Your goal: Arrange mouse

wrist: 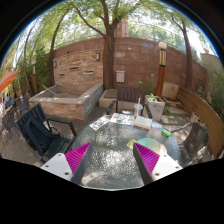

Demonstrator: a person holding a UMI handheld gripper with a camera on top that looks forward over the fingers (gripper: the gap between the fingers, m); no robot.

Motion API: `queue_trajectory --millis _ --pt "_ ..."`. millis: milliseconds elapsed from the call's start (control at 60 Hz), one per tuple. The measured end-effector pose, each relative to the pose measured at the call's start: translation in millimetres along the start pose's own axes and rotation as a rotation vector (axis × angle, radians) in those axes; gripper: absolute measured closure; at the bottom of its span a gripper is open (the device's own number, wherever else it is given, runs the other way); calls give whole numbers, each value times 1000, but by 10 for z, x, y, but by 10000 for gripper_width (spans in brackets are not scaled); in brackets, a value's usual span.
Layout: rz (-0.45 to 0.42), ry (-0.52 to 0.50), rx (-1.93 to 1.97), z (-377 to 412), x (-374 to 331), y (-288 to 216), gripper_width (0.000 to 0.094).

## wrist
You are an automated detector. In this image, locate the green marker on table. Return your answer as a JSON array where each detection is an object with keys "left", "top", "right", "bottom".
[{"left": 162, "top": 129, "right": 171, "bottom": 137}]

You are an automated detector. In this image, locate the wicker metal chair right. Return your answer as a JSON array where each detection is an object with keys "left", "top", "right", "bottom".
[{"left": 173, "top": 122, "right": 209, "bottom": 167}]

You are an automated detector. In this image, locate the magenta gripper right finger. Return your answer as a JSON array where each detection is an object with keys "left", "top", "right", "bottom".
[{"left": 133, "top": 143, "right": 182, "bottom": 185}]

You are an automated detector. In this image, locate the metal chair far left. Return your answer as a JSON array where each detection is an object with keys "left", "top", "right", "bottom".
[{"left": 2, "top": 109, "right": 18, "bottom": 139}]

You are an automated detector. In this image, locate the orange umbrella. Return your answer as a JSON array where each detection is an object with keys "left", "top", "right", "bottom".
[{"left": 0, "top": 70, "right": 18, "bottom": 93}]

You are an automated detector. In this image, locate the white electrical wall box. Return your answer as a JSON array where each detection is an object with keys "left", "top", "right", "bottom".
[{"left": 116, "top": 71, "right": 125, "bottom": 83}]

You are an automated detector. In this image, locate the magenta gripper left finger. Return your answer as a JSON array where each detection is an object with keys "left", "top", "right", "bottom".
[{"left": 42, "top": 143, "right": 92, "bottom": 185}]

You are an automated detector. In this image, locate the wooden lamp post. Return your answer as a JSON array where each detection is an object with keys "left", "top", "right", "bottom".
[{"left": 156, "top": 42, "right": 167, "bottom": 97}]

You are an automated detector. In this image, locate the iridescent round disc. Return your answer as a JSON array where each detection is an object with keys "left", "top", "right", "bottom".
[{"left": 137, "top": 138, "right": 167, "bottom": 155}]

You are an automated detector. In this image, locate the dark wooden chair behind table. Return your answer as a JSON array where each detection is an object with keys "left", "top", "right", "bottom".
[{"left": 106, "top": 86, "right": 152, "bottom": 118}]

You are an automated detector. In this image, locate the printed paper sheet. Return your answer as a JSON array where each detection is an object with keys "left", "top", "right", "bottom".
[{"left": 90, "top": 117, "right": 110, "bottom": 130}]

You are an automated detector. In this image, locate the central tree trunk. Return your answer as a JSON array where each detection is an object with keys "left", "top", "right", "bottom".
[{"left": 68, "top": 0, "right": 141, "bottom": 90}]

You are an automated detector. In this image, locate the curved wooden bench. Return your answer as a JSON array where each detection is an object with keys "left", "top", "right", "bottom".
[{"left": 177, "top": 86, "right": 224, "bottom": 157}]

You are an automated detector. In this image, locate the round glass table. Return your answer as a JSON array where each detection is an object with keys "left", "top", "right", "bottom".
[{"left": 72, "top": 121, "right": 180, "bottom": 190}]

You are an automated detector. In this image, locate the yellow sticky note pad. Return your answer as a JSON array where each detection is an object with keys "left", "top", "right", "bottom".
[{"left": 126, "top": 139, "right": 137, "bottom": 149}]

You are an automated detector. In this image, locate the white book on table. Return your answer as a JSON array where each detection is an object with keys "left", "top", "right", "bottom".
[{"left": 134, "top": 116, "right": 152, "bottom": 129}]

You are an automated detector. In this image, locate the dark plastic chair left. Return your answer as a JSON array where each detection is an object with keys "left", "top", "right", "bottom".
[{"left": 16, "top": 103, "right": 77, "bottom": 162}]

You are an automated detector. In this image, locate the open magazine on table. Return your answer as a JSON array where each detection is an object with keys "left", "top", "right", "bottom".
[{"left": 110, "top": 113, "right": 134, "bottom": 125}]

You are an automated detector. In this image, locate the white planter box with plant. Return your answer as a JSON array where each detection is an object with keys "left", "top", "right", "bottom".
[{"left": 145, "top": 94, "right": 165, "bottom": 121}]

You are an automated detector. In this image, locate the plastic cup with straw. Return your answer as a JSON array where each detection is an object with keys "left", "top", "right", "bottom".
[{"left": 134, "top": 103, "right": 143, "bottom": 117}]

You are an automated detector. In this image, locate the stone raised planter bed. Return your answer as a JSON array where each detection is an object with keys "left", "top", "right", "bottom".
[{"left": 29, "top": 83, "right": 103, "bottom": 120}]

